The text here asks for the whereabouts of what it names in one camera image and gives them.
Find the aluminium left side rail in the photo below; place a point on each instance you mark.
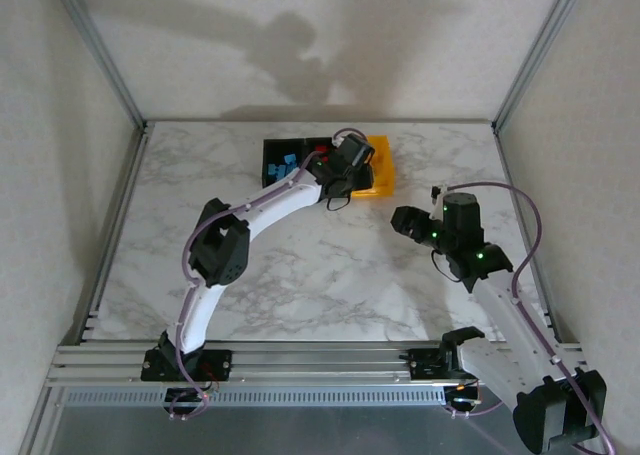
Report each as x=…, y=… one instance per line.
x=125, y=175

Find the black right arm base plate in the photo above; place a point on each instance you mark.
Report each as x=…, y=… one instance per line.
x=425, y=365

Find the aluminium frame post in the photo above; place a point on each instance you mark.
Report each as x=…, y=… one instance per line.
x=537, y=50
x=99, y=50

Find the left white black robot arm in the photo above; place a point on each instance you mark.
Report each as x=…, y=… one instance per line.
x=280, y=202

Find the small blue lego brick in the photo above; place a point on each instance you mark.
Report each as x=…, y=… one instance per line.
x=289, y=159

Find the base wiring connector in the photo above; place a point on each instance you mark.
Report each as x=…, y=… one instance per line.
x=180, y=397
x=462, y=400

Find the aluminium front frame rail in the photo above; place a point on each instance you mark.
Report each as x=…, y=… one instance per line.
x=320, y=365

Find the aluminium right side rail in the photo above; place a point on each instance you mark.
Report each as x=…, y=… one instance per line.
x=516, y=175

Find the right base wiring connector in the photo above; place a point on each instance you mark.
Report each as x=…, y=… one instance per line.
x=462, y=400

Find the aluminium left frame post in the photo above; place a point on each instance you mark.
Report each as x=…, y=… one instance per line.
x=99, y=50

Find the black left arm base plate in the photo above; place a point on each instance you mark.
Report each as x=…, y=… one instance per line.
x=220, y=365

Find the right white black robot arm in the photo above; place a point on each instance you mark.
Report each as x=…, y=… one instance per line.
x=500, y=305

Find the aluminium right frame post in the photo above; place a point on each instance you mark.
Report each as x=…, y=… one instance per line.
x=537, y=50

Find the left base wiring connector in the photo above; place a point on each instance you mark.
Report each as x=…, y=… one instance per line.
x=180, y=397

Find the black bin for blue bricks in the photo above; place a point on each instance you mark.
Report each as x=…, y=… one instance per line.
x=280, y=147

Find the yellow plastic bin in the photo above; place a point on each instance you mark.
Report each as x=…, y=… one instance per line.
x=382, y=175

